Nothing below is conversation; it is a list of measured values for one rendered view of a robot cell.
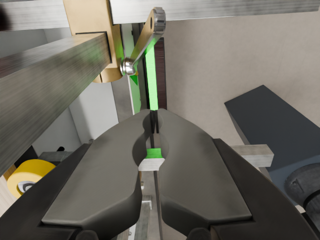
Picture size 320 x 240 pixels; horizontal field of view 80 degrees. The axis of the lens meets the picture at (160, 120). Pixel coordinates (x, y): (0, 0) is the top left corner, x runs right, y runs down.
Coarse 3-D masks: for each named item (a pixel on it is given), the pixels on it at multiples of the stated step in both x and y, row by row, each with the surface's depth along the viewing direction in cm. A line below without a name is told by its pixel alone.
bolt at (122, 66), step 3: (120, 60) 26; (123, 60) 27; (120, 63) 26; (123, 63) 26; (120, 66) 26; (123, 66) 26; (120, 69) 26; (123, 69) 27; (135, 69) 27; (123, 72) 27; (135, 72) 27; (123, 75) 28
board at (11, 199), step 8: (16, 168) 34; (8, 176) 32; (0, 184) 32; (0, 192) 33; (8, 192) 33; (0, 200) 34; (8, 200) 34; (0, 208) 35; (8, 208) 35; (0, 216) 37
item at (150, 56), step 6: (150, 54) 40; (150, 60) 41; (150, 66) 42; (150, 72) 42; (150, 78) 43; (150, 84) 44; (150, 90) 44; (156, 90) 44; (150, 96) 45; (156, 96) 45; (150, 102) 46; (156, 102) 46; (150, 108) 47; (156, 108) 47
